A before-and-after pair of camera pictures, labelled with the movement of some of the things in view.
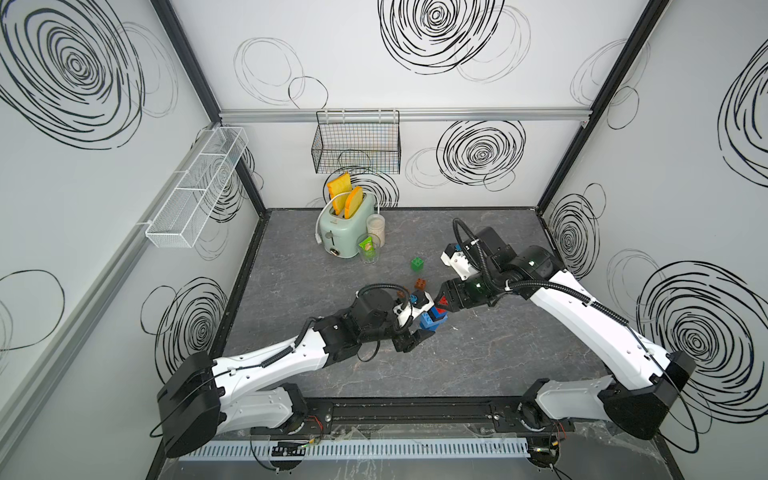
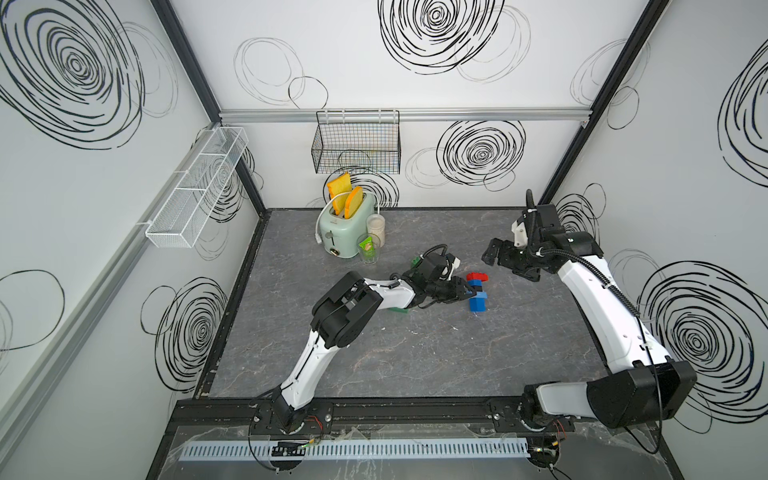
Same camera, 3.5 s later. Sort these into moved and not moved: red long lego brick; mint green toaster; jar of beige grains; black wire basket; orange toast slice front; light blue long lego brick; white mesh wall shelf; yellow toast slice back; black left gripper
Moved: light blue long lego brick; black left gripper; red long lego brick
Not moved: black wire basket; white mesh wall shelf; yellow toast slice back; mint green toaster; jar of beige grains; orange toast slice front
